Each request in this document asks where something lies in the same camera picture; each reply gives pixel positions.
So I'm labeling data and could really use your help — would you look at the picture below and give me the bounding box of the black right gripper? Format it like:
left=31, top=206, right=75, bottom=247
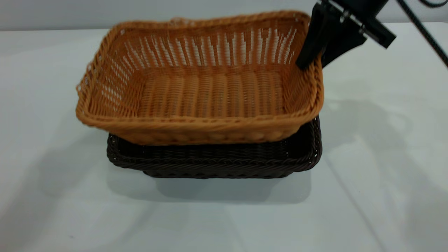
left=295, top=0, right=397, bottom=71

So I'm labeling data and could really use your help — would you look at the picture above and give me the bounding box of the orange woven wicker basket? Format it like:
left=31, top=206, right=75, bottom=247
left=75, top=10, right=324, bottom=146

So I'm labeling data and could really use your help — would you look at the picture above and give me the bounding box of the black woven wicker basket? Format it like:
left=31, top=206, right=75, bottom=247
left=106, top=117, right=322, bottom=180

